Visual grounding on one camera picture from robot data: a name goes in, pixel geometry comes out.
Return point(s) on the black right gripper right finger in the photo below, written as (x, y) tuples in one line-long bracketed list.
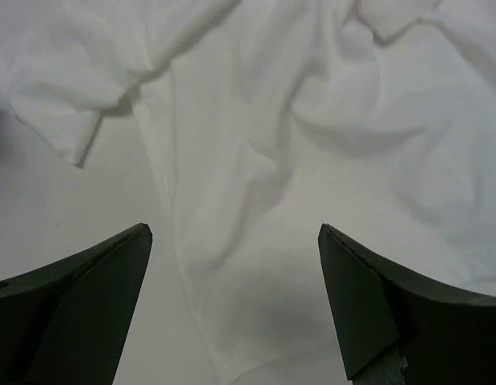
[(396, 326)]

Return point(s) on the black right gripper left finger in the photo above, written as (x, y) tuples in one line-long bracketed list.
[(67, 322)]

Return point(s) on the white t shirt red print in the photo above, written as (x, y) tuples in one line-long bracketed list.
[(262, 121)]

